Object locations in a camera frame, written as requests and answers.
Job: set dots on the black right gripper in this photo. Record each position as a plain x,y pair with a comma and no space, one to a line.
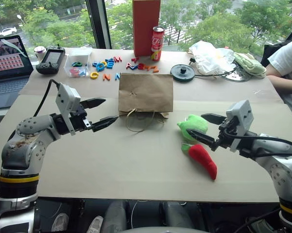
224,136

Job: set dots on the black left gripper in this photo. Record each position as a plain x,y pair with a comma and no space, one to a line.
79,119

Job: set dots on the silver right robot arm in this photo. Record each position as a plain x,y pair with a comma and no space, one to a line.
279,167

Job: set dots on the person's bare forearm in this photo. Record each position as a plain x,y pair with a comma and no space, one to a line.
285,83

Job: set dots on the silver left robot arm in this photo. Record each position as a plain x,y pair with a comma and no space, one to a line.
26,145

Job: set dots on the brown paper bag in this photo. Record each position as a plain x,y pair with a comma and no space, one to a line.
145,92

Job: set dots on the white plastic bag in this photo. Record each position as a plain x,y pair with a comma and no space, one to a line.
206,55

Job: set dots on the green plush toy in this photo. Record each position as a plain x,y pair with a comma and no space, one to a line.
195,122

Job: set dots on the red plush chili pepper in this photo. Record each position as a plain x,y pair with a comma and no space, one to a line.
204,157

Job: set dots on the orange letter N toy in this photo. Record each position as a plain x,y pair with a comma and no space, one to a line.
106,77

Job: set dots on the yellow letter C toy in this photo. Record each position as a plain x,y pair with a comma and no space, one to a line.
92,76

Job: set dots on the blue letter N toy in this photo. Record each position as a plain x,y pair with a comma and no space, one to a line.
117,77

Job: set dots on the blue round letter toy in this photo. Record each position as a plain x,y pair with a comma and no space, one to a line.
98,66

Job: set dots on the blue letter E toy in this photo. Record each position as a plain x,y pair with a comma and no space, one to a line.
110,65

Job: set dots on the yellow-green letter O toy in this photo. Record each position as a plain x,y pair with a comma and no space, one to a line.
104,63

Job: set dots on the green letter toy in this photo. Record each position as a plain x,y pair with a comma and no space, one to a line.
76,64

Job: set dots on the red letter A toy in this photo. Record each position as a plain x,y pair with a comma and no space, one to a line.
129,66

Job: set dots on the red letter M toy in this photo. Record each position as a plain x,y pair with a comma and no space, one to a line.
118,59

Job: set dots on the round glass lid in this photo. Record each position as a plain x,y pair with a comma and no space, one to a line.
235,76

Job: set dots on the clear plastic box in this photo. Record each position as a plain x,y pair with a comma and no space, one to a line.
80,57

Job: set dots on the red letter Y toy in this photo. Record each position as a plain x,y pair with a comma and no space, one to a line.
135,59

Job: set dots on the orange letter Z toy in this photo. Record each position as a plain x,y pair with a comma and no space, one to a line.
155,69

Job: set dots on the black handheld controller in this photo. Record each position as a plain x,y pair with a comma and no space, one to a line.
51,59

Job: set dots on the light green cloth mitt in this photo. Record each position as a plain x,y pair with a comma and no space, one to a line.
250,64

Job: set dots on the white cup with purple print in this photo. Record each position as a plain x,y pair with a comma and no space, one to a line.
39,54

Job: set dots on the red cola can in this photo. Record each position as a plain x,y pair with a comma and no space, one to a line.
157,41

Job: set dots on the grey rounded leg shape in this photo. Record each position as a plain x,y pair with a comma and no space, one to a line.
115,216
176,216

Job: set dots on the tall red box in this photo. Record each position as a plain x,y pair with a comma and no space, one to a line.
145,26

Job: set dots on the open laptop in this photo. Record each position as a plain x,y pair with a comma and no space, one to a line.
7,72

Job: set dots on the person in white shirt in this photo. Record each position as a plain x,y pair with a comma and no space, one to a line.
287,55

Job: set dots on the white car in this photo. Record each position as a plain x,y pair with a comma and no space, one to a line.
6,31

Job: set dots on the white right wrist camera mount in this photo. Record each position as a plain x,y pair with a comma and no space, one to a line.
243,116

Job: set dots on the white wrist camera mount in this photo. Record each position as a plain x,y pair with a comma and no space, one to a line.
66,97
243,116

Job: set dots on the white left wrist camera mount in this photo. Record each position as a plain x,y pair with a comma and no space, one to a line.
66,97

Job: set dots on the black window frame post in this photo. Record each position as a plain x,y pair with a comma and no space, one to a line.
98,21

